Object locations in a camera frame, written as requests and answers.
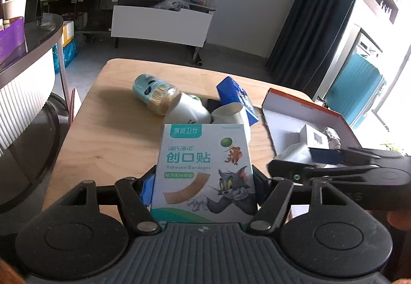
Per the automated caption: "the white tv cabinet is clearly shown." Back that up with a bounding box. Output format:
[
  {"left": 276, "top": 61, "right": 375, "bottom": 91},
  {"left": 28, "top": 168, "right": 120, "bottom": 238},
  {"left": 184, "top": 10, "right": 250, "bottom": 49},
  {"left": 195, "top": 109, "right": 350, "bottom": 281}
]
[{"left": 40, "top": 0, "right": 216, "bottom": 66}]

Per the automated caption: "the cartoon adhesive bandage box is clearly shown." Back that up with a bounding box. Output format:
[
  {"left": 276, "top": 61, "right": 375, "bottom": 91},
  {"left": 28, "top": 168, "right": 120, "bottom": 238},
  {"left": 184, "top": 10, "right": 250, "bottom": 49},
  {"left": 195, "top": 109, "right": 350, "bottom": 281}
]
[{"left": 151, "top": 123, "right": 257, "bottom": 217}]

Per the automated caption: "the clear toothpick jar mint lid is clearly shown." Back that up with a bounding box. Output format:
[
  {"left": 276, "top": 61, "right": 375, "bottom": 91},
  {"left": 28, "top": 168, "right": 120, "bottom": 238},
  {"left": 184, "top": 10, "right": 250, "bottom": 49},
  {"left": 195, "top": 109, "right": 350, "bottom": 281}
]
[{"left": 133, "top": 74, "right": 179, "bottom": 116}]

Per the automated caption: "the orange cardboard box white inside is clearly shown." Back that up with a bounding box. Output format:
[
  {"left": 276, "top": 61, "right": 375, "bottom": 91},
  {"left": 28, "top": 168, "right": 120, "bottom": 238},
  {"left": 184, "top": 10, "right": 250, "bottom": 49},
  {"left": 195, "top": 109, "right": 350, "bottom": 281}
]
[{"left": 261, "top": 88, "right": 363, "bottom": 169}]

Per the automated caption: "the teal suitcase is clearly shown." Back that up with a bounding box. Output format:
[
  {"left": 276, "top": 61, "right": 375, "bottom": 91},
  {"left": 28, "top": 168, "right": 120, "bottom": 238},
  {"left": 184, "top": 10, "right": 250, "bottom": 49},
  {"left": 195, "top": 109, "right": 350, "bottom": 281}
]
[{"left": 324, "top": 54, "right": 386, "bottom": 130}]

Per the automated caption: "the purple tray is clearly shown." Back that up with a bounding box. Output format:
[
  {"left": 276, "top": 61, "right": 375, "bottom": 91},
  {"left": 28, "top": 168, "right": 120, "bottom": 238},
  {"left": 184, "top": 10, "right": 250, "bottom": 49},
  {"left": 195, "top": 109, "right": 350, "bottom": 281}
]
[{"left": 0, "top": 17, "right": 28, "bottom": 69}]

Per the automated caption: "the grey plastic bag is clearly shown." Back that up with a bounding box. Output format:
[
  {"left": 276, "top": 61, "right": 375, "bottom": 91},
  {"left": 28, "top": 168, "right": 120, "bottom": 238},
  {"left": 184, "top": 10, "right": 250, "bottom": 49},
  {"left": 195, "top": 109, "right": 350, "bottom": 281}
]
[{"left": 154, "top": 0, "right": 190, "bottom": 11}]

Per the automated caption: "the person's right hand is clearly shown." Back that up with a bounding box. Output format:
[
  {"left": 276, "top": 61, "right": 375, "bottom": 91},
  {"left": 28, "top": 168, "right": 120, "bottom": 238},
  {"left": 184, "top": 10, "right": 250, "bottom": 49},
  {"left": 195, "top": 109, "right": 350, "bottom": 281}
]
[{"left": 387, "top": 211, "right": 411, "bottom": 235}]

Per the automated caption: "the clear crumpled plastic wrapper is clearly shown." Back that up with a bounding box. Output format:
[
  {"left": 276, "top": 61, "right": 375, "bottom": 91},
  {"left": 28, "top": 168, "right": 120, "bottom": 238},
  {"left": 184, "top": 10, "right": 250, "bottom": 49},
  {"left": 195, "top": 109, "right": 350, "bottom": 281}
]
[{"left": 324, "top": 126, "right": 341, "bottom": 150}]

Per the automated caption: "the grey curved counter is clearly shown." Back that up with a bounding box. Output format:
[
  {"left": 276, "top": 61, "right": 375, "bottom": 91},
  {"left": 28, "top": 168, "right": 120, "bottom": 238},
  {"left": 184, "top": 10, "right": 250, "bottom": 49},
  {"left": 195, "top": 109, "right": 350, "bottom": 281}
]
[{"left": 0, "top": 12, "right": 65, "bottom": 150}]

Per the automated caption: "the white round pot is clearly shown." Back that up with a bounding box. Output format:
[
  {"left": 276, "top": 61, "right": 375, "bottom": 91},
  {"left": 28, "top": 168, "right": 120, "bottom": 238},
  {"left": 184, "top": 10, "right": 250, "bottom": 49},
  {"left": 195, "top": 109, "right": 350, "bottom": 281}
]
[{"left": 2, "top": 0, "right": 28, "bottom": 21}]

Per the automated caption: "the blue plastic bag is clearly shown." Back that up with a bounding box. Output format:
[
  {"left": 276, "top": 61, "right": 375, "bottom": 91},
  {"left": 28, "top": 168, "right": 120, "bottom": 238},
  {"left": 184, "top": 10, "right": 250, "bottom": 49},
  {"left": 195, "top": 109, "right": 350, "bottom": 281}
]
[{"left": 53, "top": 40, "right": 78, "bottom": 74}]

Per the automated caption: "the white paper cup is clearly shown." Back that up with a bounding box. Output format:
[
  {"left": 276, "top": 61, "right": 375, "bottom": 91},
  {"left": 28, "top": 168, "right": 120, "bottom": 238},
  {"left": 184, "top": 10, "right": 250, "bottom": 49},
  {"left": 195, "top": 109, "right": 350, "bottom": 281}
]
[
  {"left": 165, "top": 93, "right": 212, "bottom": 125},
  {"left": 210, "top": 102, "right": 253, "bottom": 140}
]

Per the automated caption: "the black tablet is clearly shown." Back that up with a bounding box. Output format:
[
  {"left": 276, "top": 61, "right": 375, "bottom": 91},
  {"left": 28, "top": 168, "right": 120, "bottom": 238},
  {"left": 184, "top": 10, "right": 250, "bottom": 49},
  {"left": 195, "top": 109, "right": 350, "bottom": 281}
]
[{"left": 25, "top": 0, "right": 44, "bottom": 24}]

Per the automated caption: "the black chair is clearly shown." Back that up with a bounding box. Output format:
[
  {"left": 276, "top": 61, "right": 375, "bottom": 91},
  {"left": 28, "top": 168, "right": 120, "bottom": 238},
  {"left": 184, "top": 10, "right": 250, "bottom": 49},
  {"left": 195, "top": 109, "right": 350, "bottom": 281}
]
[{"left": 0, "top": 93, "right": 69, "bottom": 214}]

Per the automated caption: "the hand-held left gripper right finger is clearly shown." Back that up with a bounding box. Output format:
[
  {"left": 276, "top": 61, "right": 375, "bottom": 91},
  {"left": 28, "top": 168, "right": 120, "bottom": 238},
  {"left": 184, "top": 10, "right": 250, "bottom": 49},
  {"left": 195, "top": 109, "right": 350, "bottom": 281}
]
[{"left": 247, "top": 168, "right": 355, "bottom": 236}]

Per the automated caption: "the small white box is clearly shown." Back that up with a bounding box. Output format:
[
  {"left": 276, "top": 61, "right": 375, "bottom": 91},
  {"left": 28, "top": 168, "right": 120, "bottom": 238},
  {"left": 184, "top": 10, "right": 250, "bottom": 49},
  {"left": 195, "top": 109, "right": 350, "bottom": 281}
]
[{"left": 298, "top": 124, "right": 330, "bottom": 148}]

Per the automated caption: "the yellow and white carton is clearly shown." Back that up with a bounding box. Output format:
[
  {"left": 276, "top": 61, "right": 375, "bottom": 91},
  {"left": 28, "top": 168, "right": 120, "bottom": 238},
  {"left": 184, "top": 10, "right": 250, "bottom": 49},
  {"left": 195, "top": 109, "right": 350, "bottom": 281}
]
[{"left": 62, "top": 21, "right": 75, "bottom": 47}]

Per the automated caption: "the white plastic device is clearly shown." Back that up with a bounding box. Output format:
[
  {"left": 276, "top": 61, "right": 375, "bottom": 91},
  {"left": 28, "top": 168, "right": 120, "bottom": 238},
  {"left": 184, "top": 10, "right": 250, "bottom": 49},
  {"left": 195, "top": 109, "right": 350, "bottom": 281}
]
[{"left": 276, "top": 143, "right": 313, "bottom": 164}]

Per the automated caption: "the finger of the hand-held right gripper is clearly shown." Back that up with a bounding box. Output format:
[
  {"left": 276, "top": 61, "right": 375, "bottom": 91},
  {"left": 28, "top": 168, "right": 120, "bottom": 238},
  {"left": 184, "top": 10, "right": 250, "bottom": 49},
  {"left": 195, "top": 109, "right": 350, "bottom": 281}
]
[
  {"left": 308, "top": 146, "right": 381, "bottom": 166},
  {"left": 268, "top": 159, "right": 381, "bottom": 184}
]

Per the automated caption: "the dark blue curtain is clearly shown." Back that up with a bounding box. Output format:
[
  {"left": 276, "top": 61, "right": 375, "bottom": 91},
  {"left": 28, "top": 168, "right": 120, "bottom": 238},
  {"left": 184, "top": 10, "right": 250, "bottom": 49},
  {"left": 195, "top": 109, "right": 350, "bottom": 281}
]
[{"left": 265, "top": 0, "right": 371, "bottom": 92}]

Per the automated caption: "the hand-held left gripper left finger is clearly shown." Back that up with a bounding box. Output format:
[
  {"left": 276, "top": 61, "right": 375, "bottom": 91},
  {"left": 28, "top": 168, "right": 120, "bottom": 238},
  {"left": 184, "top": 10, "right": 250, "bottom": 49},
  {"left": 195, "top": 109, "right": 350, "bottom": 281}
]
[{"left": 60, "top": 166, "right": 161, "bottom": 236}]

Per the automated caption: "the blue dental floss box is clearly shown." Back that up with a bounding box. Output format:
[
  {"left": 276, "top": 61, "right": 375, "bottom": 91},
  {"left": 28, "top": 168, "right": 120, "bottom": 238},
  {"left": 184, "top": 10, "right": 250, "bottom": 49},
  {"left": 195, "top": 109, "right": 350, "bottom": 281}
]
[{"left": 216, "top": 76, "right": 260, "bottom": 125}]

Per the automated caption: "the black cylinder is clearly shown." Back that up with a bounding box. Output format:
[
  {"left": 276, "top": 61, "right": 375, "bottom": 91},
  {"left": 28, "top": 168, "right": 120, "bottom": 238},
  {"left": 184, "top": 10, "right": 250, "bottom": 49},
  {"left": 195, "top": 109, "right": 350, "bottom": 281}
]
[{"left": 193, "top": 46, "right": 205, "bottom": 66}]

